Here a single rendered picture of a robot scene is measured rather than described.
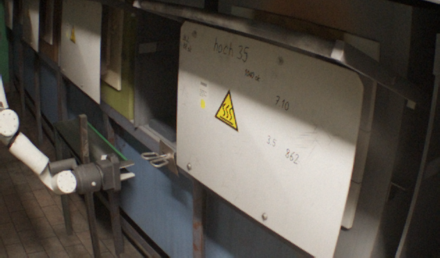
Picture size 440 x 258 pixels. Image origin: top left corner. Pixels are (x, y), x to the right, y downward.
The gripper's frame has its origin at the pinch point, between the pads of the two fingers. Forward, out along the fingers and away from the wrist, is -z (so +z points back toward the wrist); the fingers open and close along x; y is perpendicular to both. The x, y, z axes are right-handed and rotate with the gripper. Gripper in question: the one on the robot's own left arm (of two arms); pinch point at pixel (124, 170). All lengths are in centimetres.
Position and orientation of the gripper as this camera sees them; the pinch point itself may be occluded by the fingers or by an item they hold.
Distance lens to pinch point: 156.9
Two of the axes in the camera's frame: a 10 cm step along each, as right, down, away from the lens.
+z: -8.0, 1.6, -5.9
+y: -6.0, -2.8, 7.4
